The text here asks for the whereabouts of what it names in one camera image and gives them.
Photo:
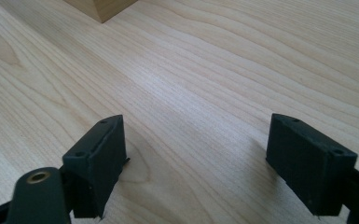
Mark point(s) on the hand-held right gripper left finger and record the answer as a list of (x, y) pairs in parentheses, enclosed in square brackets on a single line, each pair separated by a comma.
[(98, 168)]

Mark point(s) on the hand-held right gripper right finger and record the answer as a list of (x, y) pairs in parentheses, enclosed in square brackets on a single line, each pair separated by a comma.
[(307, 165)]

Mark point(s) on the light wooden box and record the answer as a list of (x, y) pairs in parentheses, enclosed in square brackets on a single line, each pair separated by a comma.
[(101, 8)]

